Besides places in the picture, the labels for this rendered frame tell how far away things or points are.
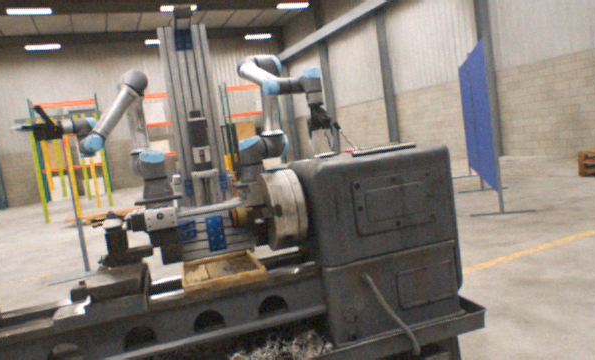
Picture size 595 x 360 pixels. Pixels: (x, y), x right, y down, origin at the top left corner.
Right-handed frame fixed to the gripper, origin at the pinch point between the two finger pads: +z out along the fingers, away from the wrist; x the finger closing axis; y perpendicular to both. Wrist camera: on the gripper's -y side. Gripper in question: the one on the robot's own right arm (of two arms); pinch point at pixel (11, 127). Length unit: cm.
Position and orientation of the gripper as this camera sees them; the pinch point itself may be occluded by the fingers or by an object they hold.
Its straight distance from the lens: 244.1
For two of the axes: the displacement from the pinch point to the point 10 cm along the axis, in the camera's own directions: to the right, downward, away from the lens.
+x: -6.0, -1.3, 7.9
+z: -8.0, 1.7, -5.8
